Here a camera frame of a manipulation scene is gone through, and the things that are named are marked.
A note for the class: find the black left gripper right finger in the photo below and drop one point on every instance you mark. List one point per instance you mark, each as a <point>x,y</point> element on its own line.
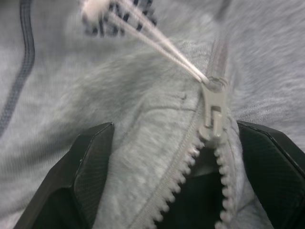
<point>278,174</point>

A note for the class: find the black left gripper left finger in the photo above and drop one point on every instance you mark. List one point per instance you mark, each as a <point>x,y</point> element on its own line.
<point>78,181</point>

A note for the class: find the grey zip-up hoodie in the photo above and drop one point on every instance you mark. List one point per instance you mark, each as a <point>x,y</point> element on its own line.
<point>71,95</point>

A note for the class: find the grey zipper slider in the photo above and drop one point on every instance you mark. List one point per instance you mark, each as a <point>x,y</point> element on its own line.
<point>212,102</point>

